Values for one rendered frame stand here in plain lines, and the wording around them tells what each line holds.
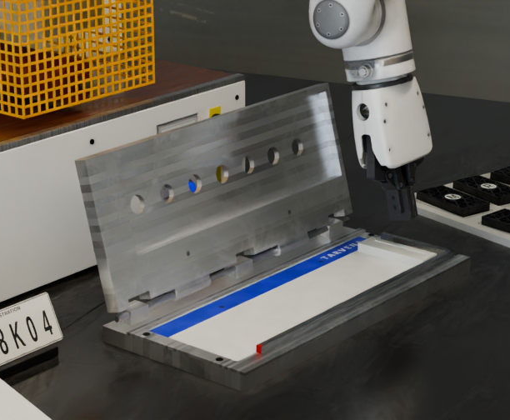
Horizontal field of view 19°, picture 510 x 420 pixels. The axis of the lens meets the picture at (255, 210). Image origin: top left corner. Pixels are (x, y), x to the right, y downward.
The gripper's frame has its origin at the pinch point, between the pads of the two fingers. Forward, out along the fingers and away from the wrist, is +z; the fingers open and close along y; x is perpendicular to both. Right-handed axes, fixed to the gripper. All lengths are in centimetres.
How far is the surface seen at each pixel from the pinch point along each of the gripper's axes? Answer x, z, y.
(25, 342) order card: 17, 3, -48
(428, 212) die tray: 10.4, 6.4, 19.8
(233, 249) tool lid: 11.8, 0.8, -18.7
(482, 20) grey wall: 101, -2, 184
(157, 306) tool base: 13.9, 4.1, -30.9
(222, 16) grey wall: 173, -12, 165
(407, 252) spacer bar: 0.2, 6.2, -0.2
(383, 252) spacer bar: 2.6, 5.9, -1.8
